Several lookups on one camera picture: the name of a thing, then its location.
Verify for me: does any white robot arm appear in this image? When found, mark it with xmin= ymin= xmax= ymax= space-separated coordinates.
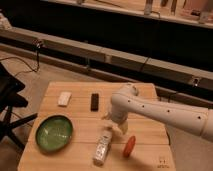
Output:
xmin=104 ymin=83 xmax=213 ymax=142

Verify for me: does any red sausage toy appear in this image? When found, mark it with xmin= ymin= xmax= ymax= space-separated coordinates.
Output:
xmin=123 ymin=136 xmax=136 ymax=157

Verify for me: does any black office chair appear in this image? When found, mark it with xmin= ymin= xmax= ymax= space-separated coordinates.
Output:
xmin=0 ymin=62 xmax=37 ymax=149

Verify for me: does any white plastic bottle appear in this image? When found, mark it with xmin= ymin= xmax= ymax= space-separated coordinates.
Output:
xmin=93 ymin=129 xmax=113 ymax=166

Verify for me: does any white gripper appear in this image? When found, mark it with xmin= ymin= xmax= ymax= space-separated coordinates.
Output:
xmin=103 ymin=108 xmax=128 ymax=135

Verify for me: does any green bowl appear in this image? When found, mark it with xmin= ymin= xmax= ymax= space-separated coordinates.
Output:
xmin=35 ymin=115 xmax=73 ymax=153

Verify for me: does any black cable on floor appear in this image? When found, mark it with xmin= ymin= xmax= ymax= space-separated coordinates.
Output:
xmin=0 ymin=39 xmax=44 ymax=78

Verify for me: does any black rectangular block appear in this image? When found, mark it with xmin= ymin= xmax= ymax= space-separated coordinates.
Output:
xmin=90 ymin=93 xmax=99 ymax=111

